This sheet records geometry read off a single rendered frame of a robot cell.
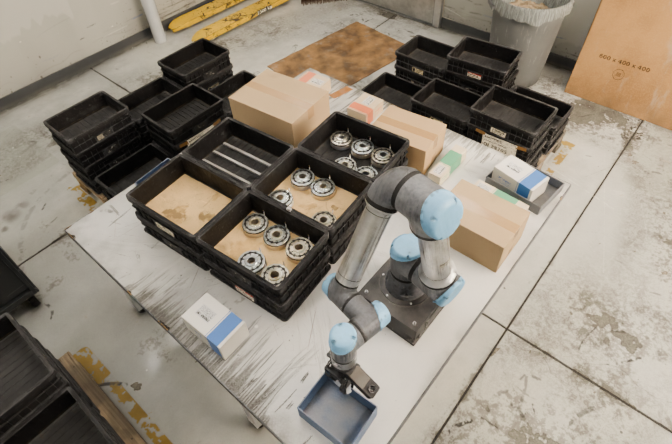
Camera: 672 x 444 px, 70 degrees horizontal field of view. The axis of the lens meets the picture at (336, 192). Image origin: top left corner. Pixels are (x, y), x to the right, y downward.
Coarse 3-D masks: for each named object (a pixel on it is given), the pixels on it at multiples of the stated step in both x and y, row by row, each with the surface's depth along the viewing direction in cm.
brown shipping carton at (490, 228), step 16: (464, 192) 195; (480, 192) 194; (464, 208) 189; (480, 208) 189; (496, 208) 188; (512, 208) 188; (464, 224) 184; (480, 224) 183; (496, 224) 183; (512, 224) 183; (464, 240) 188; (480, 240) 181; (496, 240) 178; (512, 240) 182; (480, 256) 187; (496, 256) 181
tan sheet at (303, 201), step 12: (288, 180) 208; (300, 192) 203; (336, 192) 202; (348, 192) 202; (300, 204) 198; (312, 204) 198; (324, 204) 198; (336, 204) 197; (348, 204) 197; (336, 216) 193
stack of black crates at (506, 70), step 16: (464, 48) 333; (480, 48) 326; (496, 48) 320; (512, 48) 315; (448, 64) 316; (464, 64) 308; (480, 64) 322; (496, 64) 321; (512, 64) 302; (448, 80) 326; (464, 80) 316; (480, 80) 309; (496, 80) 304; (512, 80) 318
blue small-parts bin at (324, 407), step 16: (320, 384) 157; (336, 384) 159; (304, 400) 151; (320, 400) 156; (336, 400) 156; (352, 400) 156; (368, 400) 149; (304, 416) 149; (320, 416) 153; (336, 416) 153; (352, 416) 152; (368, 416) 152; (320, 432) 149; (336, 432) 149; (352, 432) 149
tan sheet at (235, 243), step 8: (240, 224) 192; (272, 224) 191; (232, 232) 189; (240, 232) 189; (224, 240) 187; (232, 240) 187; (240, 240) 187; (248, 240) 186; (256, 240) 186; (216, 248) 184; (224, 248) 184; (232, 248) 184; (240, 248) 184; (248, 248) 184; (256, 248) 184; (264, 248) 183; (232, 256) 182; (272, 256) 181; (280, 256) 181; (288, 264) 178; (296, 264) 178
